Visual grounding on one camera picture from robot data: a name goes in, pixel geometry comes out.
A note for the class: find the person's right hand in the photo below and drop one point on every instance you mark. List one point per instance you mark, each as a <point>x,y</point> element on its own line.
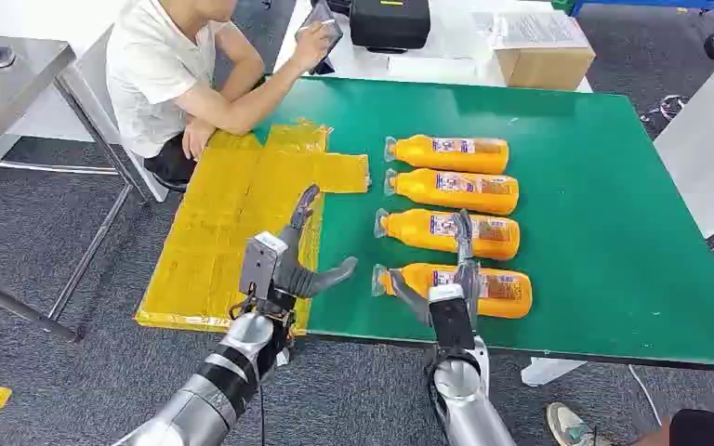
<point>311,49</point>

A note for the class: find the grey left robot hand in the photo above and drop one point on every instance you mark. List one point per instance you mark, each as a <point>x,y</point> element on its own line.
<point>295,277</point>

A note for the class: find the person's left hand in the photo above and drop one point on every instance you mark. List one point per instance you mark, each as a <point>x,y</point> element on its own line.
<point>198,136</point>

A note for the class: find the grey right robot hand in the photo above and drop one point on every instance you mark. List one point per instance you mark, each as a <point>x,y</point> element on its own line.
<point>469,277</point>

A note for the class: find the orange drink bottle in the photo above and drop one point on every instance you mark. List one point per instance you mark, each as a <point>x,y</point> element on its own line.
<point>511,295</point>
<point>418,188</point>
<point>412,229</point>
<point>418,154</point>

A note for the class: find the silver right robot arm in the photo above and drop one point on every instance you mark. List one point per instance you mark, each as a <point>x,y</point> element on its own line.
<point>474,406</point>

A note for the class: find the small black stand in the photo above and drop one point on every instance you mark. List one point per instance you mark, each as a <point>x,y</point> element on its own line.
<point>323,66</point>

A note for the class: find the person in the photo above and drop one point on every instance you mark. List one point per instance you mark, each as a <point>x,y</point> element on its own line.
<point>147,74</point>

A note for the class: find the black carrying case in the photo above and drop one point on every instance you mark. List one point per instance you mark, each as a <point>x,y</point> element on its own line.
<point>388,24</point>

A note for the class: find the yellow sheet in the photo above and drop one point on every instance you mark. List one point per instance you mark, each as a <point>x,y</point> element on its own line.
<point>221,215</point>

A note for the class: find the white table leg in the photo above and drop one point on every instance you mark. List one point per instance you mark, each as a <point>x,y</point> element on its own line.
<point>548,371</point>

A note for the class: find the green table mat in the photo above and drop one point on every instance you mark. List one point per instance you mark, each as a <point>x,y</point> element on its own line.
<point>579,215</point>

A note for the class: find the white table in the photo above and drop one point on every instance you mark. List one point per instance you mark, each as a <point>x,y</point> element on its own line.
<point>708,148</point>
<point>455,31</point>

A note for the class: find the person's shoe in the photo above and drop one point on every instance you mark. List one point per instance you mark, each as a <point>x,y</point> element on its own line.
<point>569,426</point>

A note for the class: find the steel bench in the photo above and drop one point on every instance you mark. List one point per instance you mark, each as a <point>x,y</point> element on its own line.
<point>6,98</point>

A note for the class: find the metal knob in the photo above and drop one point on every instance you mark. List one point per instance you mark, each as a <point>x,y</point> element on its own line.
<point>1,55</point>

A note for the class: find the cardboard box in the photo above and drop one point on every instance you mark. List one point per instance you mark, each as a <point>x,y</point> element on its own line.
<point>545,69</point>

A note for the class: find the clear document sleeve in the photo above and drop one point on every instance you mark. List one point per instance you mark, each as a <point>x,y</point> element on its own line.
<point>535,31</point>

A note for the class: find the green crate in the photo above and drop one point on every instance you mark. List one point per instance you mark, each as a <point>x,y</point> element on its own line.
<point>561,5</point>

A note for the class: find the person's leg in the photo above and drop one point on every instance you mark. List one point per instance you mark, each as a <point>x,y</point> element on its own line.
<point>702,431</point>

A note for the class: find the blue steel rack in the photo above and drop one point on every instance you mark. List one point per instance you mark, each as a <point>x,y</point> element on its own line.
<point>659,5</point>

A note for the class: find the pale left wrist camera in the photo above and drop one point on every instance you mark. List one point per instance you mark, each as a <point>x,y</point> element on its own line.
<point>258,264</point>

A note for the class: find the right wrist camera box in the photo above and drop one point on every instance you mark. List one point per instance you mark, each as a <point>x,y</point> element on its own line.
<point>452,323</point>

